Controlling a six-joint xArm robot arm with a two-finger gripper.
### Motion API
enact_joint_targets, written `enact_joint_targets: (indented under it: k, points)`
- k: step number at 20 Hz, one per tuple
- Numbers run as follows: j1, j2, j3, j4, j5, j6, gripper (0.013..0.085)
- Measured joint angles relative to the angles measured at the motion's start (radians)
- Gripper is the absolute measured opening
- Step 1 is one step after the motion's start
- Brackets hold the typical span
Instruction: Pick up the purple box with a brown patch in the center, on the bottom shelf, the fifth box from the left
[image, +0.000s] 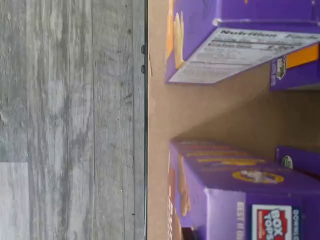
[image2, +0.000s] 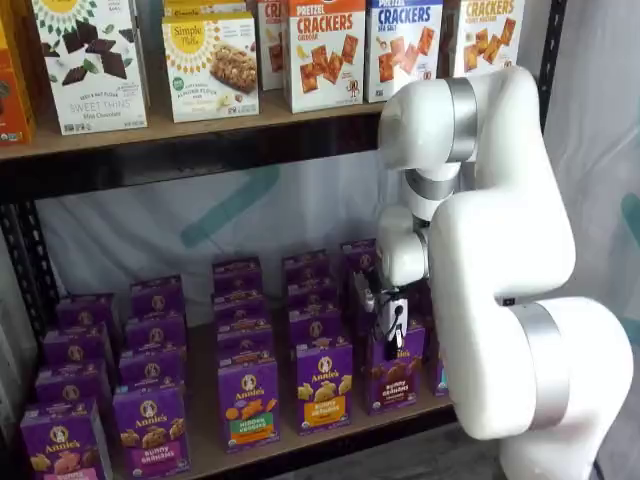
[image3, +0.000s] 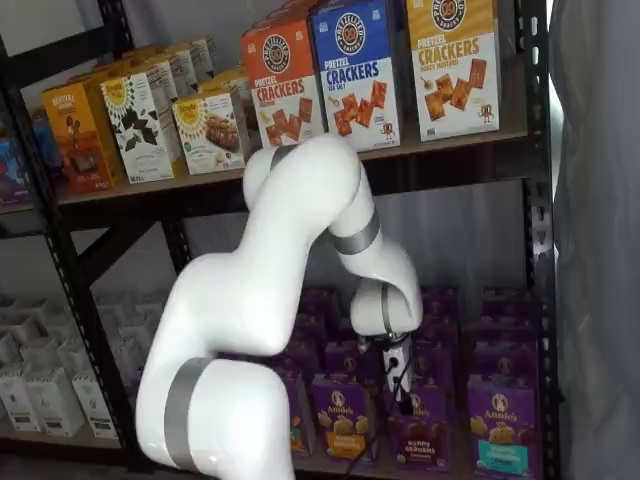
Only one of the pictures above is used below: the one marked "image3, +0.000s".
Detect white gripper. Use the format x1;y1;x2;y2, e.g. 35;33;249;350
382;339;422;417

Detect purple Annie's chocolate grahams box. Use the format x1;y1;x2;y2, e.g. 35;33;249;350
387;384;454;474

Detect purple Annie's box yellow panel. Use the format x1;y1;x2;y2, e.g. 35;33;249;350
310;373;377;466

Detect purple Annie's box teal panel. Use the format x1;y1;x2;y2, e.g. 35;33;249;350
467;374;539;479

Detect purple Annie's hidden veggie box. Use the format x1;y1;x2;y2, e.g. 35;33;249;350
287;369;317;457

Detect wooden shelf board with crackers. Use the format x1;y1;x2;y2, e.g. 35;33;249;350
57;130;529;207

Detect Simple Mills bars box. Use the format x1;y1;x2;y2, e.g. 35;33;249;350
172;92;251;176
199;69;261;146

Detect yellow pretzel crackers box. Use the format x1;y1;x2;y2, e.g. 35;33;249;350
405;0;501;142

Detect blue pretzel crackers box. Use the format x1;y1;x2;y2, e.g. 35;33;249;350
309;0;401;153

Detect orange pretzel crackers box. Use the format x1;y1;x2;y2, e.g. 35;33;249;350
249;0;314;31
240;19;329;150

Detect white Sweet Thins box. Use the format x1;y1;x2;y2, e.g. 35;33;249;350
99;69;184;185

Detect white Simple Mills box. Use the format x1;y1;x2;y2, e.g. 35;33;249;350
144;49;201;99
187;33;219;84

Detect orange Simple Mills box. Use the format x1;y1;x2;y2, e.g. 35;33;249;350
40;79;126;195

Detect black metal shelving rack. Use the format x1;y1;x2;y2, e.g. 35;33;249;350
0;0;559;480
0;197;131;480

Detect white paper bag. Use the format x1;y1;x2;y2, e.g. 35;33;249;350
24;367;85;437
57;339;95;376
19;337;61;374
0;372;41;434
72;369;121;441
0;332;26;376

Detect blue snack bag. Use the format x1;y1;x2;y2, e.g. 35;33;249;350
32;109;62;172

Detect purple blue snack package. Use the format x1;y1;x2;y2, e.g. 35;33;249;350
0;133;34;209

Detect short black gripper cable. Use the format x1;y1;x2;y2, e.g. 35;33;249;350
389;357;414;401

